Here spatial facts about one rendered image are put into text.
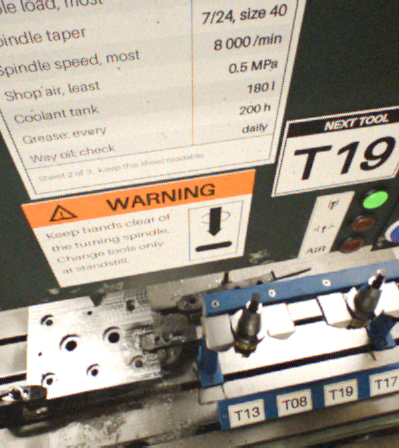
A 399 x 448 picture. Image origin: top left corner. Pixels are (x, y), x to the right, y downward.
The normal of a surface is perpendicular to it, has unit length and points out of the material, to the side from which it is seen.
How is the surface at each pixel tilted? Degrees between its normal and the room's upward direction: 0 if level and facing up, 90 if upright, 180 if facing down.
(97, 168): 90
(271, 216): 90
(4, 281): 90
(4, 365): 0
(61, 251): 90
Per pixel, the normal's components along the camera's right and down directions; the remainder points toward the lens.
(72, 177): 0.20, 0.78
